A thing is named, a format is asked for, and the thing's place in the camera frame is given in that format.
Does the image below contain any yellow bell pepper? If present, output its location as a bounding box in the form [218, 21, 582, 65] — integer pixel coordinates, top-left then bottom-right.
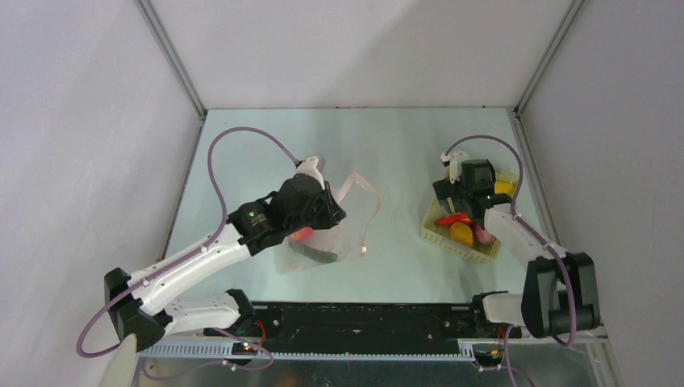
[494, 181, 516, 198]

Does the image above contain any red chili pepper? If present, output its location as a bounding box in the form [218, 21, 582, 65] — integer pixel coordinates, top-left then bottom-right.
[433, 213, 473, 227]

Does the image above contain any orange mango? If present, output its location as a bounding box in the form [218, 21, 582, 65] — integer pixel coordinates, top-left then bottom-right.
[448, 222, 474, 248]

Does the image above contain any clear zip top bag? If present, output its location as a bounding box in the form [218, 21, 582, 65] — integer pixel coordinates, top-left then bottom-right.
[274, 171, 382, 274]

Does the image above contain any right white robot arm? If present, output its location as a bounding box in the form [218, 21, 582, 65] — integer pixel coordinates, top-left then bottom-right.
[432, 156, 601, 344]

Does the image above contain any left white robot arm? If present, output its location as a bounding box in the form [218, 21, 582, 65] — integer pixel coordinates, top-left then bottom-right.
[104, 174, 347, 352]

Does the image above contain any cream perforated plastic basket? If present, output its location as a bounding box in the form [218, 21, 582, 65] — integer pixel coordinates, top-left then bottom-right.
[420, 168, 518, 264]

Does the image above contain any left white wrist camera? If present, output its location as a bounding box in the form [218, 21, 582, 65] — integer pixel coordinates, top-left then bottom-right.
[295, 154, 325, 189]

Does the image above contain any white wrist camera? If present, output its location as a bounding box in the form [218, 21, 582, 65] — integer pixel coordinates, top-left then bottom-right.
[440, 150, 471, 183]
[295, 154, 325, 189]

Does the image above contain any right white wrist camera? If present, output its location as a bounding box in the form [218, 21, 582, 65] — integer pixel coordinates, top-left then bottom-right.
[440, 150, 471, 183]

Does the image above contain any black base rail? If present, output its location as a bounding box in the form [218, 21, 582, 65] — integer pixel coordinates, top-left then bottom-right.
[227, 296, 507, 356]

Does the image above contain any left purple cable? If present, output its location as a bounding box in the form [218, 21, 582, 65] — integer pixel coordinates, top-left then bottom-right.
[75, 126, 302, 359]

